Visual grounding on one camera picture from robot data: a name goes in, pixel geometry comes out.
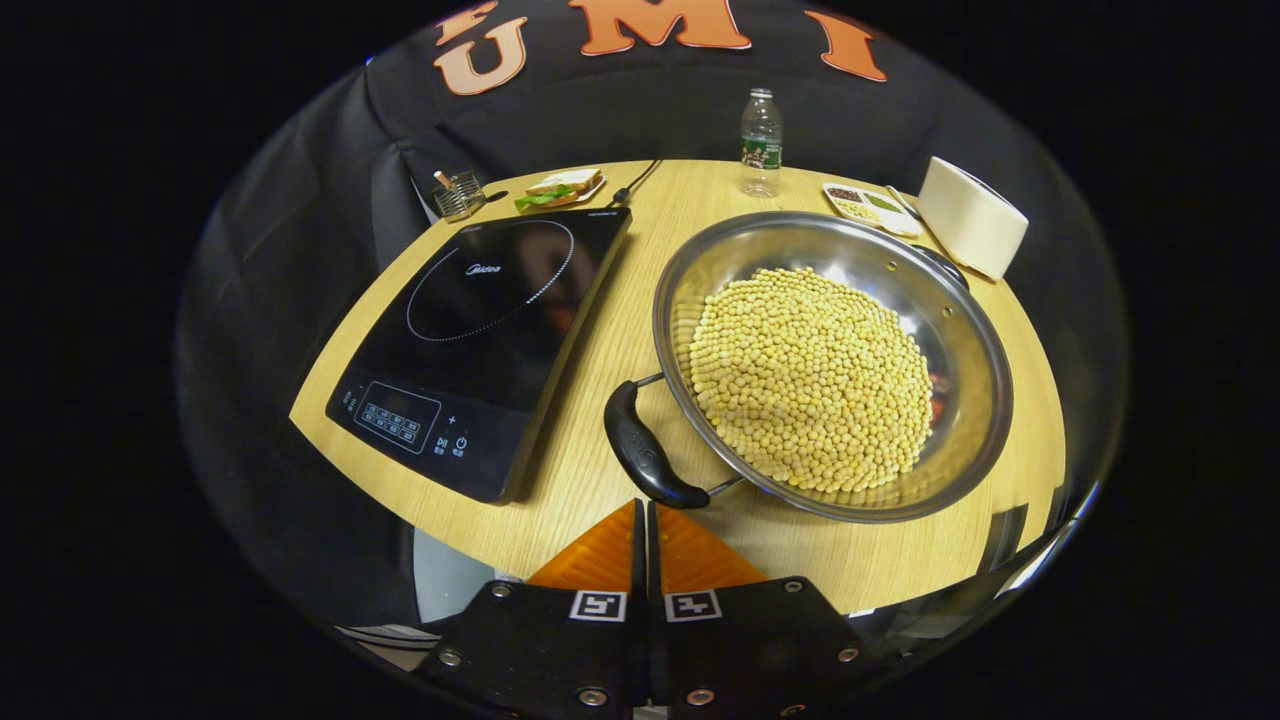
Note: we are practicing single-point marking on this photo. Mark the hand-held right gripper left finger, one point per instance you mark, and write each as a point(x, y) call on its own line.
point(560, 650)

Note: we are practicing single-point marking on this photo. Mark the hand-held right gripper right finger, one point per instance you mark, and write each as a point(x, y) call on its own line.
point(740, 650)

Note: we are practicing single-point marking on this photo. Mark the white divided bean tray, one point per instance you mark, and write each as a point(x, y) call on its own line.
point(860, 208)

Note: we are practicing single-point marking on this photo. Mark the black backdrop cloth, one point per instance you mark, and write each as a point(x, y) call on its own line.
point(620, 100)

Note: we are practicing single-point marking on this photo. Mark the black induction cooktop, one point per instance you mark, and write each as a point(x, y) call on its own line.
point(470, 330)

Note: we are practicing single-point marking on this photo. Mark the clear plastic water bottle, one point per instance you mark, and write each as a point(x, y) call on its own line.
point(761, 150)

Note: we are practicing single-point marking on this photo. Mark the pile of yellow soybeans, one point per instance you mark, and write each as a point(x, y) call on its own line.
point(810, 380)

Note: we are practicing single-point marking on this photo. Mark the white toaster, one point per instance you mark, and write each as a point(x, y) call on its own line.
point(965, 220)

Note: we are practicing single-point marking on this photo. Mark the sandwich with lettuce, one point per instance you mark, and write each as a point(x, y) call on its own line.
point(562, 184)

